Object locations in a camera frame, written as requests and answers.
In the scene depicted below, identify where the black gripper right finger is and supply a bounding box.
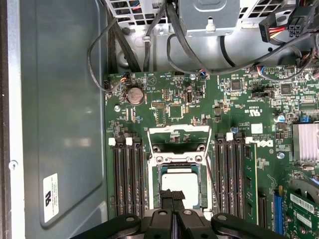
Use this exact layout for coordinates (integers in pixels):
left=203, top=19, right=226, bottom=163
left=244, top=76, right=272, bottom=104
left=173, top=190, right=284, bottom=239

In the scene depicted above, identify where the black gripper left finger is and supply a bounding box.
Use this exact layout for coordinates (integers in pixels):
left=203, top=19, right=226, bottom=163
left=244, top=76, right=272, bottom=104
left=71, top=189, right=174, bottom=239

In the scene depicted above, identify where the silver green CPU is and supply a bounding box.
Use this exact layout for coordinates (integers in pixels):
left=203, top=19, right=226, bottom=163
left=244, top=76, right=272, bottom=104
left=159, top=166, right=208, bottom=210

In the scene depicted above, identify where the CPU socket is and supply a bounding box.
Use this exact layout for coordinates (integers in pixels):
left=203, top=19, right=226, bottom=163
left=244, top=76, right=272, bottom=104
left=147, top=149, right=214, bottom=215

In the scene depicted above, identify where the metal locking lever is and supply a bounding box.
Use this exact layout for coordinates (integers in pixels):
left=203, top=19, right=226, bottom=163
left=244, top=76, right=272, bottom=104
left=204, top=155, right=221, bottom=214

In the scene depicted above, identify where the RAM slot with black clips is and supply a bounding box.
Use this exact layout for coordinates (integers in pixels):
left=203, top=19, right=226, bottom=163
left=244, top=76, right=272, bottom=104
left=214, top=133, right=225, bottom=215
left=136, top=136, right=146, bottom=217
left=119, top=136, right=128, bottom=217
left=233, top=131, right=246, bottom=221

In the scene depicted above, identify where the black expansion slot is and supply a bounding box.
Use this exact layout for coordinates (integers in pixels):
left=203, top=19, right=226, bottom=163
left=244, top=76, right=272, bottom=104
left=259, top=195, right=269, bottom=230

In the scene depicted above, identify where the blue expansion slot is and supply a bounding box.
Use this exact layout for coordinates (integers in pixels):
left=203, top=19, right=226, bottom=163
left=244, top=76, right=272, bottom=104
left=272, top=185, right=284, bottom=236

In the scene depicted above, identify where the green RAM stick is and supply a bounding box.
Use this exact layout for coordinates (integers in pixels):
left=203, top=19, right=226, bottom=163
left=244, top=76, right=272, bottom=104
left=243, top=142, right=260, bottom=226

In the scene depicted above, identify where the green motherboard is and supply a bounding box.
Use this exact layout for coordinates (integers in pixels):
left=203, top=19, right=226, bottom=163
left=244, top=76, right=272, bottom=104
left=103, top=66, right=319, bottom=239

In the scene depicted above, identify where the graphics card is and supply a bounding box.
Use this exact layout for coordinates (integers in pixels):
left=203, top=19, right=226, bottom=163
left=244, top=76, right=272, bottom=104
left=283, top=178, right=319, bottom=239

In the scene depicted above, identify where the white case sticker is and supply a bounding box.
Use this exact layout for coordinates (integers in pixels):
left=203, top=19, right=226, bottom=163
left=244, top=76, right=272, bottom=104
left=42, top=173, right=59, bottom=224

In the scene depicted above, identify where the internal USB port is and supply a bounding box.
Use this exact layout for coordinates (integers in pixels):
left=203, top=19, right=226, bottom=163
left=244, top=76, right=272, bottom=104
left=185, top=86, right=194, bottom=105

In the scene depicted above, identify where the round coin cell battery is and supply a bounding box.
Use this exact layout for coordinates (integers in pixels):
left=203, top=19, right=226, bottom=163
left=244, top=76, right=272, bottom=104
left=127, top=87, right=145, bottom=105

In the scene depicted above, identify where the silver chipset heat sink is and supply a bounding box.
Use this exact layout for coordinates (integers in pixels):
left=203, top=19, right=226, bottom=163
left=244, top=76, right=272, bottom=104
left=292, top=123, right=319, bottom=162

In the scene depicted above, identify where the black PC case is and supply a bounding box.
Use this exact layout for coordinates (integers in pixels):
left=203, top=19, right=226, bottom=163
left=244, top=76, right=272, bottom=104
left=0, top=0, right=319, bottom=239

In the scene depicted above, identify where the black power connector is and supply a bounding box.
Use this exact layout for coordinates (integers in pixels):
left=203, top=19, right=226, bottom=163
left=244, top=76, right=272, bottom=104
left=258, top=11, right=294, bottom=45
left=286, top=4, right=316, bottom=39

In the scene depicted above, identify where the metal drive cage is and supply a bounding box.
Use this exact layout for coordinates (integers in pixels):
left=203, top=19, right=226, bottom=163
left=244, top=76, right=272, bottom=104
left=103, top=0, right=277, bottom=38

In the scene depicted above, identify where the black wire with coloured plug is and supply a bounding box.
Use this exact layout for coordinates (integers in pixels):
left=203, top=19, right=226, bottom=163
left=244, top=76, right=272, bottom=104
left=165, top=32, right=212, bottom=76

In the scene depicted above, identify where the black flat cable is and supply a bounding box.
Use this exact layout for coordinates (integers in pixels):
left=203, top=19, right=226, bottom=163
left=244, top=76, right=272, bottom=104
left=112, top=23, right=142, bottom=73
left=106, top=13, right=119, bottom=74

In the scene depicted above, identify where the thin black wire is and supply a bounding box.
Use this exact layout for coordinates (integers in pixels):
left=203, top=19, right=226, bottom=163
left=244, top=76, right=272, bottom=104
left=87, top=14, right=130, bottom=94

